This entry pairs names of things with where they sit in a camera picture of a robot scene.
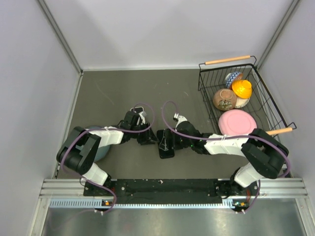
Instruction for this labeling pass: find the grey blue bowl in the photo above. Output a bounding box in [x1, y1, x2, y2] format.
[85, 125, 110, 162]

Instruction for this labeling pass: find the beige phone case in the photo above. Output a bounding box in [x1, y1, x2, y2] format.
[132, 106, 144, 114]

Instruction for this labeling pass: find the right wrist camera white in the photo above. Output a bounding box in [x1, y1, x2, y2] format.
[173, 113, 187, 128]

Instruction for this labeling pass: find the brown ceramic bowl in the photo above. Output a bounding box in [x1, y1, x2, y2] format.
[213, 88, 237, 111]

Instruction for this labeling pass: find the black wire basket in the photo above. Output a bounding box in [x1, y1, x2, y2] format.
[198, 55, 297, 133]

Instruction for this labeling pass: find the pink plate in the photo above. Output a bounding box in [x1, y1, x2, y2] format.
[218, 109, 257, 136]

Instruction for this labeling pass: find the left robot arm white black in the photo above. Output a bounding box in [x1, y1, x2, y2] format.
[56, 107, 158, 195]

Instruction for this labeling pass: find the aluminium frame rail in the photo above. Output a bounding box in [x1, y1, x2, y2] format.
[39, 178, 308, 210]

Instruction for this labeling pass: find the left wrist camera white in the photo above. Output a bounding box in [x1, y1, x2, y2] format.
[139, 111, 147, 125]

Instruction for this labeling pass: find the white ceramic bowl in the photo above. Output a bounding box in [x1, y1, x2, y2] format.
[234, 96, 250, 109]

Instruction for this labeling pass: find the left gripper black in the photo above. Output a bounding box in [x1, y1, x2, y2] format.
[130, 121, 159, 145]

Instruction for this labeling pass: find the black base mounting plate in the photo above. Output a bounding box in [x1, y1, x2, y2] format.
[83, 178, 249, 205]

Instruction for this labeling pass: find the blue white patterned bowl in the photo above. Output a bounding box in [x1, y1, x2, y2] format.
[225, 71, 243, 88]

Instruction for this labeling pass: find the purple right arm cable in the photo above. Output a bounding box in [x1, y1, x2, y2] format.
[161, 100, 292, 213]

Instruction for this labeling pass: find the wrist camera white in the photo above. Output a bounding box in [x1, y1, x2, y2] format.
[139, 111, 147, 125]
[173, 113, 187, 128]

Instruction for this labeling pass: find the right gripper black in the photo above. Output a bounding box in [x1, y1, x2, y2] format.
[160, 128, 194, 150]

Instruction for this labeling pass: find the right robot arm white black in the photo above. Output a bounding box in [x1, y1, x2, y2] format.
[157, 120, 289, 196]

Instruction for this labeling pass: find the black phone case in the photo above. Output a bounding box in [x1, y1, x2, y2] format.
[158, 131, 175, 159]

